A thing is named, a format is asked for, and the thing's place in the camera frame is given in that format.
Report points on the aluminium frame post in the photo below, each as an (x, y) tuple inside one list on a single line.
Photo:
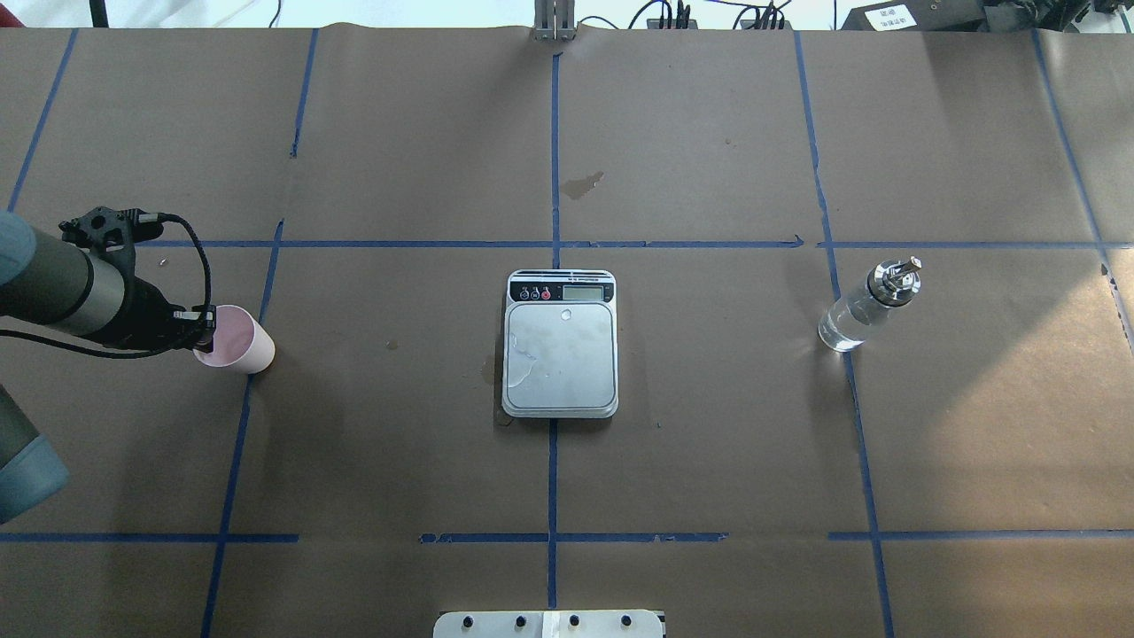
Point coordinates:
[(554, 20)]

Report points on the pink plastic cup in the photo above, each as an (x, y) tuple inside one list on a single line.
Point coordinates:
[(239, 343)]

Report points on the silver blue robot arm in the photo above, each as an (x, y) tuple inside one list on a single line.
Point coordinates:
[(78, 292)]

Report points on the silver digital kitchen scale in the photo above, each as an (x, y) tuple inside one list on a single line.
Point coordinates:
[(560, 356)]

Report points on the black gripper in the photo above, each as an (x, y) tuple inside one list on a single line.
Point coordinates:
[(144, 315)]

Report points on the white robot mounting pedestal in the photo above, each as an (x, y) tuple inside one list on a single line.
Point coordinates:
[(552, 623)]

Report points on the black device white label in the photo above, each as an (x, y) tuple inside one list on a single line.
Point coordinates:
[(923, 16)]

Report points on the clear glass sauce bottle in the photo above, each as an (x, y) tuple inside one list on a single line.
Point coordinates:
[(857, 315)]

